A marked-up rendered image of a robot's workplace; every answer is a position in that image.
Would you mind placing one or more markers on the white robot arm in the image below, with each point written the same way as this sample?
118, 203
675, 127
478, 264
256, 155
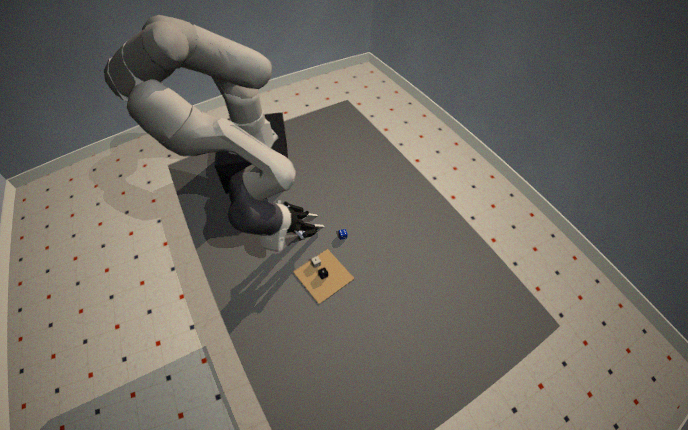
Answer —
154, 54

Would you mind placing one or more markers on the orange flat mat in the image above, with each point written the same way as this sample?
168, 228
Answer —
321, 289

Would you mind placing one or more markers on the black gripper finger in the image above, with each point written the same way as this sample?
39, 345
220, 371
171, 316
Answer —
308, 229
300, 212

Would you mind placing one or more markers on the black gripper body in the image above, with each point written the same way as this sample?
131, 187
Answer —
294, 225

